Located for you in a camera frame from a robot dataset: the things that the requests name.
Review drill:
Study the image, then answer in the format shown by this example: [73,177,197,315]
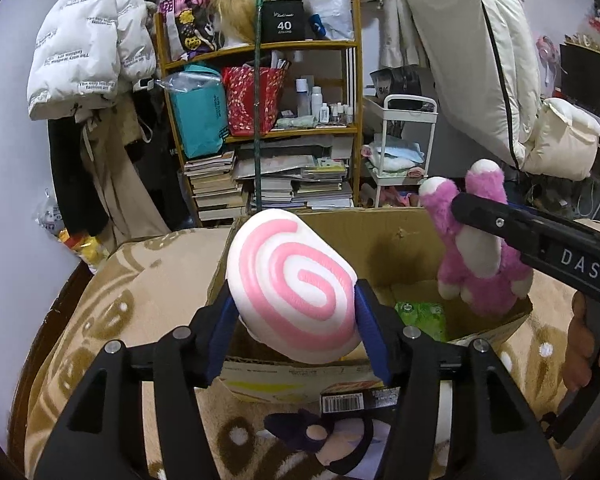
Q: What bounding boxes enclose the pink white bear plush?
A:
[418,177,533,316]

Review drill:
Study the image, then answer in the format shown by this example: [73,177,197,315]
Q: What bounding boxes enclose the pink swirl round plush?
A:
[225,209,361,364]

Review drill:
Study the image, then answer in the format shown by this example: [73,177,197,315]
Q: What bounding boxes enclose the green tissue pack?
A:
[394,301,448,342]

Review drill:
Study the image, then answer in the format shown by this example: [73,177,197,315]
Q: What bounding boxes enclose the purple hair doll plush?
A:
[263,408,391,479]

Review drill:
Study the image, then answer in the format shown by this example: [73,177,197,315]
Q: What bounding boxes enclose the cardboard box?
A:
[209,208,532,404]

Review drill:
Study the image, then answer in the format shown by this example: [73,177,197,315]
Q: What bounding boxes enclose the white fluffy bird plush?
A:
[430,382,453,479]

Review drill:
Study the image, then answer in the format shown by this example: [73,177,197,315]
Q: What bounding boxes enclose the person's right hand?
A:
[562,292,595,391]

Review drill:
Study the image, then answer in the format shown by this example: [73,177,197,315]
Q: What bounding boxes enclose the beige patterned fluffy rug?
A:
[23,228,573,479]

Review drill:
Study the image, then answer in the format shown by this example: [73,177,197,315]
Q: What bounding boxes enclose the cream pillow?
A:
[521,98,600,182]

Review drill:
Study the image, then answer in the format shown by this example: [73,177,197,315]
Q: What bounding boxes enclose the yellow snack bags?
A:
[33,188,110,274]

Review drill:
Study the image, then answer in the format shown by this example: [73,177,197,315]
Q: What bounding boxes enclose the white utility cart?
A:
[361,93,438,208]

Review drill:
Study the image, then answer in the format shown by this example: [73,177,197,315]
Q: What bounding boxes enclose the stack of books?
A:
[184,134,353,223]

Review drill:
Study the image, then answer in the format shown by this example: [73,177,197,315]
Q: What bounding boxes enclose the cream mattress with black zipper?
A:
[407,0,541,169]

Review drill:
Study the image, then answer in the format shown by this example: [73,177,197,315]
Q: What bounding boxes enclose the beige hanging coat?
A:
[81,94,169,252]

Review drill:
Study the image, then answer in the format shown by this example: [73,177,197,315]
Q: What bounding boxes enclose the wooden shelf unit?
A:
[153,0,364,224]

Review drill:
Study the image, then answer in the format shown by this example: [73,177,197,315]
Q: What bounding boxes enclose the teal bag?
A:
[157,65,230,158]

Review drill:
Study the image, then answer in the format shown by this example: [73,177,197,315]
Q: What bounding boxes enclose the red patterned gift bag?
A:
[221,65,287,136]

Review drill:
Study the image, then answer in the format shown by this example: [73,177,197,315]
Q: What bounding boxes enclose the white puffer jacket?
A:
[27,0,156,120]

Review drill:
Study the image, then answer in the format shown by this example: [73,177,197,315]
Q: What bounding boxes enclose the black box number 40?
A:
[261,0,306,44]

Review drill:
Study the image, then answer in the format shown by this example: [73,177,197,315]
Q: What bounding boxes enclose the colourful cartoon bag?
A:
[159,0,216,61]

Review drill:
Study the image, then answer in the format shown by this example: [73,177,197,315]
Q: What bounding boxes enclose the blonde wig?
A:
[211,0,257,49]

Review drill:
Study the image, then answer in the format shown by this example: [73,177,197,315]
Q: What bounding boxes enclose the green pole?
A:
[252,0,263,212]

